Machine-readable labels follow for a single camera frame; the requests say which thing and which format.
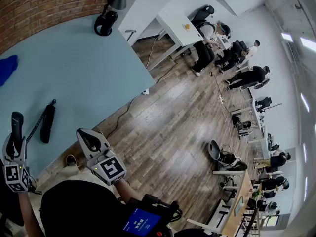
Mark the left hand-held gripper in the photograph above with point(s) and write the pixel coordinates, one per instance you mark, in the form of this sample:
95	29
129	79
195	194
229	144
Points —
17	174

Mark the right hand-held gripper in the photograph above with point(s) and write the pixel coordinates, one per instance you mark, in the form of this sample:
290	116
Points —
108	168

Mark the black telephone handset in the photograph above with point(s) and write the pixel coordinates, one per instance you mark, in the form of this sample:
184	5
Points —
17	130

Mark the person's left forearm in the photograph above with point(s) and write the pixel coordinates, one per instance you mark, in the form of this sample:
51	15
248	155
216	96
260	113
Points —
27	213

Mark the person's right forearm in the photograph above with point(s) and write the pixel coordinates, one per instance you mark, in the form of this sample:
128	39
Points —
126	190

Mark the person's brown shoe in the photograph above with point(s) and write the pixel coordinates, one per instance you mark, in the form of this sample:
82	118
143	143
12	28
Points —
71	160

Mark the person's beige trousers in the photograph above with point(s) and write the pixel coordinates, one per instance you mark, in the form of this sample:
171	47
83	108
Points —
71	175

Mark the person's black shirt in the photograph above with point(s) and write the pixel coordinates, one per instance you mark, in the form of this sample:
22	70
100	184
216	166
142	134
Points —
86	211

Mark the white floor plug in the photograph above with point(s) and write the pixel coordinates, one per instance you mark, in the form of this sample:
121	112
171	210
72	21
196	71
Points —
146	91

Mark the blue cloth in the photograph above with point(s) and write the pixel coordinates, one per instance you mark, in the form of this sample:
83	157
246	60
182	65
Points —
7	69

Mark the chest device with blue screen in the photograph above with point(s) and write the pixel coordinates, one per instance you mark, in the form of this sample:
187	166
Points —
143	222

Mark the grey shell chair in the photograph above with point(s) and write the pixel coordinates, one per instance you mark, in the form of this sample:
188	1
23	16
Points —
213	150

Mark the black desk lamp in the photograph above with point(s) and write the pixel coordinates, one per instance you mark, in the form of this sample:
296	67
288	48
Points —
108	18

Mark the white power strip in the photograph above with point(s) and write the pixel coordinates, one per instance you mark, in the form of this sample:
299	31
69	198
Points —
221	99

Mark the white desk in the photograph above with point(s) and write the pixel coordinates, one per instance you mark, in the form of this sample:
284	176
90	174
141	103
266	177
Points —
170	26

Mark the plate with orange food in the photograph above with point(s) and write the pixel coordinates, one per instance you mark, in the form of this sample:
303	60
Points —
186	27

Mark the wooden table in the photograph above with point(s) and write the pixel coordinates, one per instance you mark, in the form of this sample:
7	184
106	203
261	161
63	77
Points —
238	194

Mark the black office chair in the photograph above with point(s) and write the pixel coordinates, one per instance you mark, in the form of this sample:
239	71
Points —
203	15

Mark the ceiling light panel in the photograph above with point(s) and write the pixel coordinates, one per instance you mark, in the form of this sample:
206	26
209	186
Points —
308	44
287	37
304	102

